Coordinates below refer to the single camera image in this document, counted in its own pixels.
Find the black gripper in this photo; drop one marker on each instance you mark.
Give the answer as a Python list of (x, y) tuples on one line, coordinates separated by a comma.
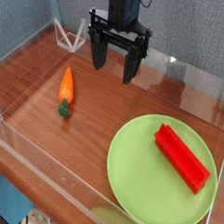
[(103, 31)]

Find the orange toy carrot green top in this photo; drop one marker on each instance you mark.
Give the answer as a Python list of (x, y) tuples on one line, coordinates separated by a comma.
[(66, 91)]

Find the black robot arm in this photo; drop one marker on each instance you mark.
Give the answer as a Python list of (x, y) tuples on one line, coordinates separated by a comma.
[(123, 12)]

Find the green round plate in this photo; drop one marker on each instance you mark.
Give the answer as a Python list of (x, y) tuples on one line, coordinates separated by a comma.
[(146, 185)]

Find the red plastic block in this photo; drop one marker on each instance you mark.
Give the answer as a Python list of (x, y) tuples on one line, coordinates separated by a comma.
[(180, 156)]

